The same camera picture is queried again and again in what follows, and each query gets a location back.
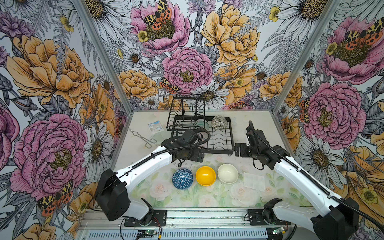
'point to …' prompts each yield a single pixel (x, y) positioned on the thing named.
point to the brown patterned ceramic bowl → (219, 122)
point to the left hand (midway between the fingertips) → (193, 158)
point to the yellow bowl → (206, 176)
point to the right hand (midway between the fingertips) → (243, 152)
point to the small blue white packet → (156, 127)
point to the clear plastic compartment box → (253, 181)
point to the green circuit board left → (150, 232)
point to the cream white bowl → (227, 173)
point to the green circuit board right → (277, 231)
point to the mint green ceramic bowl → (201, 124)
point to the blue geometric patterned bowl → (182, 178)
